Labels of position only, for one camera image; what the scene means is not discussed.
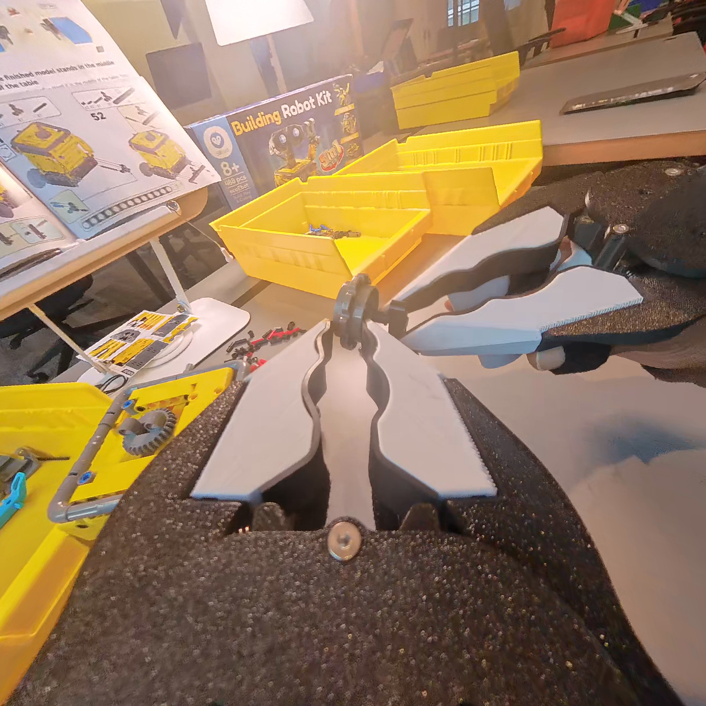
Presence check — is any black flat device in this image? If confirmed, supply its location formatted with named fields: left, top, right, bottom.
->
left=560, top=72, right=706, bottom=117

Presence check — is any pile of small brick parts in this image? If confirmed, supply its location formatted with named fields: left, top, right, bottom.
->
left=226, top=325, right=307, bottom=368

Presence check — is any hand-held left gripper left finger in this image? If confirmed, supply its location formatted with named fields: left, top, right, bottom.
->
left=190, top=320, right=332, bottom=533

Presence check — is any grey desk with wooden edge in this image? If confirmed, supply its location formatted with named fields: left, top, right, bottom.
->
left=518, top=30, right=706, bottom=166

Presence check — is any large yellow storage bin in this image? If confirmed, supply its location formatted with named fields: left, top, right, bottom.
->
left=0, top=382, right=128, bottom=698

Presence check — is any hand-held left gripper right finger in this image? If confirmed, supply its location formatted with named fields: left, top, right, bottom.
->
left=361, top=320, right=497, bottom=531

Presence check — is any black office chair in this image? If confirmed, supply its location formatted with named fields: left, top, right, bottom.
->
left=0, top=276, right=95, bottom=381

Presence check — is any white oval board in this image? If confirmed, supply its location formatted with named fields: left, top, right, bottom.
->
left=83, top=298, right=252, bottom=382

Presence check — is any orange box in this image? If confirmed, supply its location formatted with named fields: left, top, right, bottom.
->
left=552, top=0, right=616, bottom=47

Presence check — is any open instruction manual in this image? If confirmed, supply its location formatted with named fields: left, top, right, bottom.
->
left=0, top=0, right=221, bottom=288

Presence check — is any sticker sheet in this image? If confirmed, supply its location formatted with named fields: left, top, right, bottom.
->
left=77, top=310, right=199, bottom=377

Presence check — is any blue toy kit box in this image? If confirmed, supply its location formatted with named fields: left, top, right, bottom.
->
left=185, top=74, right=365, bottom=199

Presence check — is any dark monitor screen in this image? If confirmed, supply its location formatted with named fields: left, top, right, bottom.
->
left=146, top=44, right=213, bottom=111

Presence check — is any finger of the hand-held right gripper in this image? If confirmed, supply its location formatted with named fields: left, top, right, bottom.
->
left=386, top=205, right=570, bottom=315
left=398, top=266, right=644, bottom=356

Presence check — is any grey brick part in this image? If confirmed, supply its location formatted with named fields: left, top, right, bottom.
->
left=0, top=448, right=42, bottom=486

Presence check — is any pale grey desk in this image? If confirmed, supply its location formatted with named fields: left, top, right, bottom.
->
left=52, top=234, right=706, bottom=696

